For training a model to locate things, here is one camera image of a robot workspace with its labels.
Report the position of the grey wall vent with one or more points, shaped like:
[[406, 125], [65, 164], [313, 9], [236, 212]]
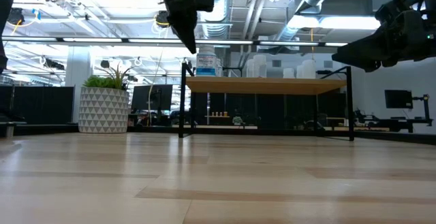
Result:
[[276, 63], [327, 64]]

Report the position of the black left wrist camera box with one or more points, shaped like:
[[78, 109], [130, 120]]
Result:
[[205, 1]]

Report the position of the white triangle-patterned planter pot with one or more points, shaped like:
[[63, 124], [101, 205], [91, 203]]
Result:
[[102, 111]]

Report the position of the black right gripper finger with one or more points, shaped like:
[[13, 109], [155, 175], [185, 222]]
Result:
[[364, 52]]

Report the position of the bright ceiling light panel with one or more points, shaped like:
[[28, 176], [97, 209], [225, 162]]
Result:
[[340, 22]]

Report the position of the black monitor on arm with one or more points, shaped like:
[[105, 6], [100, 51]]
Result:
[[398, 98]]

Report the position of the background shelf yellow jars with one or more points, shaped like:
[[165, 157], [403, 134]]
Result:
[[218, 114]]

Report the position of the black ceiling-hung device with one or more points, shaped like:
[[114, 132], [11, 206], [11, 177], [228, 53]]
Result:
[[14, 15], [162, 19]]

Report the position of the small background potted plant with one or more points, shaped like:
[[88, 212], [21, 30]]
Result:
[[237, 120]]

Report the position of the black partition panel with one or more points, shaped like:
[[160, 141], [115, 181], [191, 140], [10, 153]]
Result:
[[34, 105]]

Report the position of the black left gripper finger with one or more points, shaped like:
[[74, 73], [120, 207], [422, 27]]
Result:
[[184, 19]]

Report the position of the translucent bottle multicoloured capsules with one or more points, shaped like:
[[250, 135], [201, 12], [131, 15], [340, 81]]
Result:
[[260, 67]]

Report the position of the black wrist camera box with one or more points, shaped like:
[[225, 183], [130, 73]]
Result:
[[205, 1], [386, 15]]

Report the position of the silver corrugated ceiling duct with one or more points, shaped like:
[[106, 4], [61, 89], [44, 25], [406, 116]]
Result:
[[218, 19]]

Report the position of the black table frame rail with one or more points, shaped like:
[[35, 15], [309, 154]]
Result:
[[41, 129]]

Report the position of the small grey metal bracket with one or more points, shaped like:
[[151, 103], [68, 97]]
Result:
[[9, 130]]

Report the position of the wooden shelf black metal frame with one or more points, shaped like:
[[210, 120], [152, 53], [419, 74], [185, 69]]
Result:
[[259, 85]]

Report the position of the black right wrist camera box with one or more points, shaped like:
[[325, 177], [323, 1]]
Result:
[[386, 15]]

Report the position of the black computer monitor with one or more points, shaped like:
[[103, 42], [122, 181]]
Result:
[[151, 98]]

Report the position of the green potted plant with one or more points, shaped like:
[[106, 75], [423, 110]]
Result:
[[98, 82]]

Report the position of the long LED light bar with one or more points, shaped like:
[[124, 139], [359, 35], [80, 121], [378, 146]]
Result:
[[238, 42]]

